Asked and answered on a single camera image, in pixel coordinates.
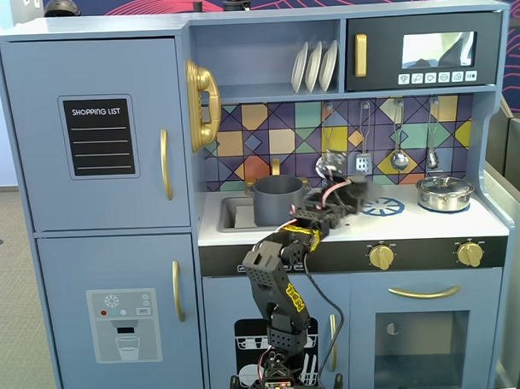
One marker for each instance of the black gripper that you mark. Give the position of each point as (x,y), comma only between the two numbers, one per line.
(353,192)

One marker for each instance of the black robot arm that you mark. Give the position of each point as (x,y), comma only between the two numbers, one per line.
(276,288)

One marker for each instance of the stainless steel pot with lid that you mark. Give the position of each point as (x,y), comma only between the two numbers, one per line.
(444,196)

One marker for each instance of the metal toy slotted spatula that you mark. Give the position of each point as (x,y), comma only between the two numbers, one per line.
(363,165)

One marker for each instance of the metal toy skimmer spoon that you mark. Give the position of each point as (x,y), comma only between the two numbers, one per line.
(321,164)

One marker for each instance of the metal toy ladle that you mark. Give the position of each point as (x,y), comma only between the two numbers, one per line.
(399,160)

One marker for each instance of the gold stove knob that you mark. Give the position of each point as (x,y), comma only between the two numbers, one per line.
(470,254)
(382,257)

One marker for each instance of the blue wooden toy kitchen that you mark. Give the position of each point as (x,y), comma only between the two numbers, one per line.
(415,229)

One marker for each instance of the small metal toy spoon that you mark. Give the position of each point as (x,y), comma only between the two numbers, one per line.
(432,159)

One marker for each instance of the gray toy cooking pot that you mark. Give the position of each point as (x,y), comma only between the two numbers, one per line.
(273,202)

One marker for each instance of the gold toy faucet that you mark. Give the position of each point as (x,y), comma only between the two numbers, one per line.
(276,166)

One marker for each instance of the gray toy sink basin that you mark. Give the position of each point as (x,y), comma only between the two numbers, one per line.
(237,216)

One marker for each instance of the white toy plate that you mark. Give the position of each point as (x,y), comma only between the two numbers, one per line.
(329,66)
(298,71)
(313,69)

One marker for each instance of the black microwave door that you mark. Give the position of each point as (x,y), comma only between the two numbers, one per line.
(383,53)

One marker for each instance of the blue oven door with window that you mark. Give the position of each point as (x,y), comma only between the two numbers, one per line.
(363,349)

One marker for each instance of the black Dell monitor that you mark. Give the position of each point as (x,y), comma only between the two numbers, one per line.
(519,147)

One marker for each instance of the light blue desk divider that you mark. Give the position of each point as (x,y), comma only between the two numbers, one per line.
(515,279)

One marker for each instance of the gold toy telephone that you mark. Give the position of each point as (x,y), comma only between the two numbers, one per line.
(203,98)

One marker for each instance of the black round device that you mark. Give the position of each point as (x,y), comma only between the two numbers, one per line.
(235,5)

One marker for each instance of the small black cylinder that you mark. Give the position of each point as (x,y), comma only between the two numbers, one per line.
(197,6)

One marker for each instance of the black shopping list board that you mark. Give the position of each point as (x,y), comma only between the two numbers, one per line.
(99,140)

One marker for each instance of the blue freezer door with dispenser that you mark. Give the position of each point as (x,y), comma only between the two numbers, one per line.
(66,274)

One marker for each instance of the blue fridge door with board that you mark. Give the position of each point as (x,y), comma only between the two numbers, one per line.
(37,168)

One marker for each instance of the black helmet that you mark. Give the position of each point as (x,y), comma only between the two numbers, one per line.
(61,6)

